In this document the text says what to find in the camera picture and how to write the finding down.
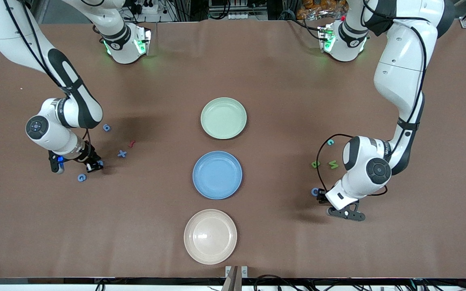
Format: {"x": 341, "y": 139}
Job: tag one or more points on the small white power strip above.
{"x": 237, "y": 16}

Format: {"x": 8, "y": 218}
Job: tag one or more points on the blue letter O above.
{"x": 313, "y": 191}

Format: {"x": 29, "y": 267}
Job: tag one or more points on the blue plate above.
{"x": 217, "y": 175}

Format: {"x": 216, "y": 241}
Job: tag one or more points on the brown table cover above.
{"x": 136, "y": 226}

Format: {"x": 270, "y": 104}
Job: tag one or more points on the orange plastic bag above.
{"x": 322, "y": 8}

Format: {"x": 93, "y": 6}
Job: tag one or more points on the red letter J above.
{"x": 132, "y": 143}

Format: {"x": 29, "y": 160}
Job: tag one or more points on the blue letter G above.
{"x": 81, "y": 178}

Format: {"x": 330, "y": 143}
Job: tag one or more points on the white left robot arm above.
{"x": 399, "y": 72}

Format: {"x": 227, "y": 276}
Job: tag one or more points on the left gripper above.
{"x": 321, "y": 197}

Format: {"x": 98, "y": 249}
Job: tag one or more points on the green letter B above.
{"x": 316, "y": 164}

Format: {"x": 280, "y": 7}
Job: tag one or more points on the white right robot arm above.
{"x": 75, "y": 105}

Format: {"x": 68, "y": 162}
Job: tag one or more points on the white power strip with plugs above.
{"x": 152, "y": 9}

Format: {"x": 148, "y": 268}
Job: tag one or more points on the light green plate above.
{"x": 223, "y": 118}

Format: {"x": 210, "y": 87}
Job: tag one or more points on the beige plate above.
{"x": 210, "y": 237}

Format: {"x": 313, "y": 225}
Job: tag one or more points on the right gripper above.
{"x": 86, "y": 155}

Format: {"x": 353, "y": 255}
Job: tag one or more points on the blue letter X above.
{"x": 122, "y": 153}

